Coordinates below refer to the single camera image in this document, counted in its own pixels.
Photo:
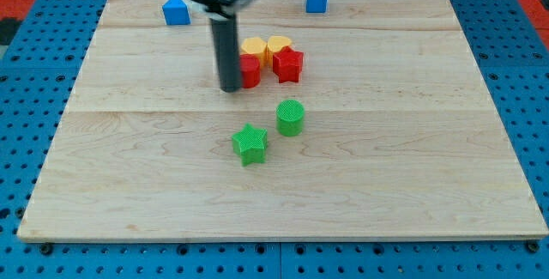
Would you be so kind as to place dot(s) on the blue pentagon block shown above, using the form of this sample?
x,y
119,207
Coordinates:
x,y
176,13

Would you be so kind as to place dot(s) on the yellow heart block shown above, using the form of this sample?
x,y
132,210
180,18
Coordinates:
x,y
275,44

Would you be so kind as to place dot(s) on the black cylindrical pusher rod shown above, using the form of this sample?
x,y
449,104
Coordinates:
x,y
225,38

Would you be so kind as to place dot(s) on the wooden board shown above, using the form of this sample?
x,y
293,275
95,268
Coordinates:
x,y
401,138

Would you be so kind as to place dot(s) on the green star block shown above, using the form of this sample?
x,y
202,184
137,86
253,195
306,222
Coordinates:
x,y
250,144

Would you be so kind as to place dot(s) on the green cylinder block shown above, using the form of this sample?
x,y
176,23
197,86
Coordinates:
x,y
290,116

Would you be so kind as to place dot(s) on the red star block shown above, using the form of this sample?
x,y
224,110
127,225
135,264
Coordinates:
x,y
288,64

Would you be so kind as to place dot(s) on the red cylinder block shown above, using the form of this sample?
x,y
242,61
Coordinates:
x,y
250,70

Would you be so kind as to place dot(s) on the yellow hexagon block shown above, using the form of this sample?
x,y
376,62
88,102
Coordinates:
x,y
255,46

